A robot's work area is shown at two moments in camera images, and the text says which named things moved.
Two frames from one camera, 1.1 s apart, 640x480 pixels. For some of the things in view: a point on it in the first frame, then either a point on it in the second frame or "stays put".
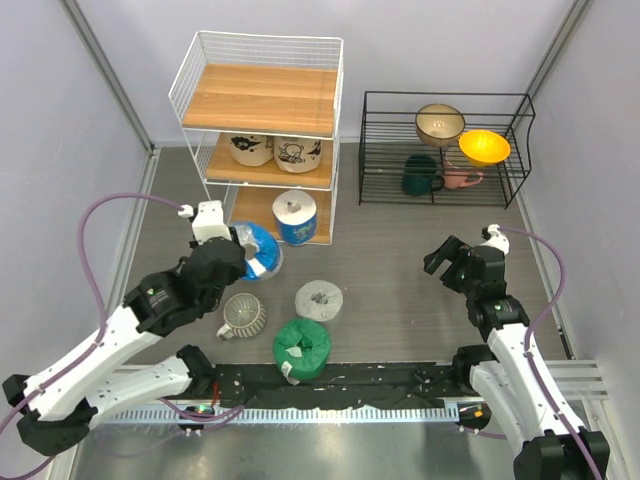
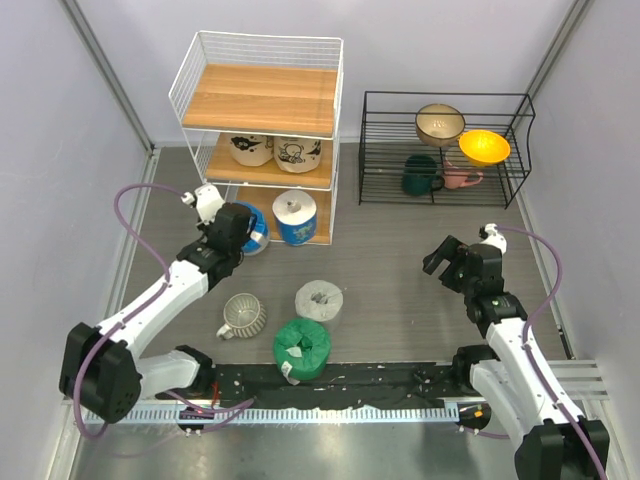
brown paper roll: x=251 y=150 stays put
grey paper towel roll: x=319 y=300 stays put
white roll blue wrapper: x=296 y=214 stays put
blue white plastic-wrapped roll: x=263 y=252 -> x=259 y=237
